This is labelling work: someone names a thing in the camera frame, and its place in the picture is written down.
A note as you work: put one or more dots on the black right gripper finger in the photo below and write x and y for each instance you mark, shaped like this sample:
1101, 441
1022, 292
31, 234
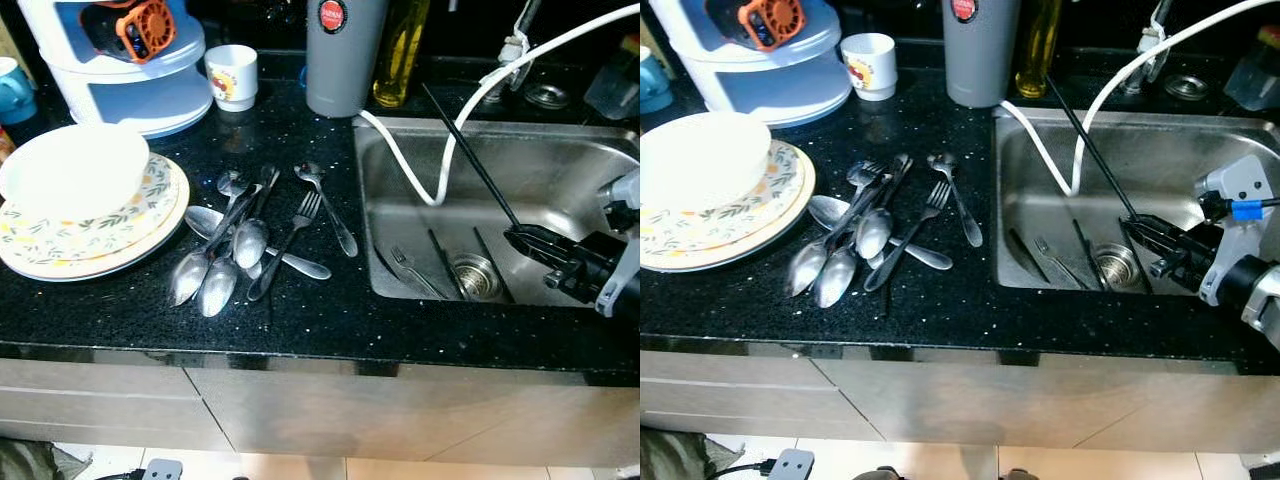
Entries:
1148, 250
538, 262
540, 240
1152, 230

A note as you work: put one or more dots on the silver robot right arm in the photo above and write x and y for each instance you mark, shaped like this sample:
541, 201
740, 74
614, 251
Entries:
1262, 300

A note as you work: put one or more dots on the steel sink drain strainer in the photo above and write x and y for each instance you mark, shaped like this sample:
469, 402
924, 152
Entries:
475, 277
1117, 268

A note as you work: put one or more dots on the stainless steel sink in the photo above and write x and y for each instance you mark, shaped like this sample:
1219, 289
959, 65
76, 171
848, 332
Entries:
1170, 160
560, 180

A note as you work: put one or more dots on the round steel hole cap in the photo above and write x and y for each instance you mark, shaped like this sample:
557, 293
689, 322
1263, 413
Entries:
1187, 87
548, 97

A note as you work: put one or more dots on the white bowl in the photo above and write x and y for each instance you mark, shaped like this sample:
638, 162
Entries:
705, 160
75, 170

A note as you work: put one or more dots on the dark translucent plastic container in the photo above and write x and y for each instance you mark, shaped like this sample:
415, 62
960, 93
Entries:
615, 85
1255, 75

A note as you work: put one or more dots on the beige cabinet drawer front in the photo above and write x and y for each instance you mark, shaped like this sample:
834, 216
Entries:
730, 368
740, 412
90, 375
100, 420

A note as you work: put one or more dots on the long steel teaspoon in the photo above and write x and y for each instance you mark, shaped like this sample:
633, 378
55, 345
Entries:
347, 243
972, 232

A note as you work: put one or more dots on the blue mug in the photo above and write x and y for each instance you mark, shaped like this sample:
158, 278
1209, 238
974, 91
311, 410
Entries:
655, 85
18, 95

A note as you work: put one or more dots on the steel faucet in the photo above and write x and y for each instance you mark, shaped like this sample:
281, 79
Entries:
518, 45
1155, 35

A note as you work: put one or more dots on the floral print plate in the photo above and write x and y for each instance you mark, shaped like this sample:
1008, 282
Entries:
780, 200
150, 215

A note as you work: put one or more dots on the yellow oil bottle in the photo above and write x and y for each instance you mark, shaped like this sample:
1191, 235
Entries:
400, 60
1038, 55

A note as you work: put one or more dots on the olive green cloth bag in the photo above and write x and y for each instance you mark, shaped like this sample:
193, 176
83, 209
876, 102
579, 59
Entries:
35, 462
685, 458

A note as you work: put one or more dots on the grey thermos flask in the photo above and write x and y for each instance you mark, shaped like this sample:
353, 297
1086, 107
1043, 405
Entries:
980, 60
345, 70

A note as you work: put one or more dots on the large steel serving spoon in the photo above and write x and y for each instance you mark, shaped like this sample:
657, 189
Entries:
205, 222
828, 212

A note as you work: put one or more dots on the grey robot right leg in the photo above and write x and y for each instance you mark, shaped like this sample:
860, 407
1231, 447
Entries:
1020, 475

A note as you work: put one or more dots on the grey robot leg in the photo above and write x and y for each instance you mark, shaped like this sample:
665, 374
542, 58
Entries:
1020, 475
885, 473

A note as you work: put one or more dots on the white tiered plastic rack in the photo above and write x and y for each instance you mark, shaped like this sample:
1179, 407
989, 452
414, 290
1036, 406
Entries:
780, 90
130, 100

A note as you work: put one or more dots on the orange black handheld fan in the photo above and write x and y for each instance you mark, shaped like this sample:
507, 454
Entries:
145, 30
775, 22

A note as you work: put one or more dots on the white cartoon print mug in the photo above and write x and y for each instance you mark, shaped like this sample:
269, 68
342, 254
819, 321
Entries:
870, 65
235, 80

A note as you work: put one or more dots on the grey robot left leg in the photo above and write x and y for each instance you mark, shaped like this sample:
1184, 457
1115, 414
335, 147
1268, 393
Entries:
885, 473

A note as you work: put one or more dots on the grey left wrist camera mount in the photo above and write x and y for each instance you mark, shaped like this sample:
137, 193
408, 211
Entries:
794, 465
164, 470

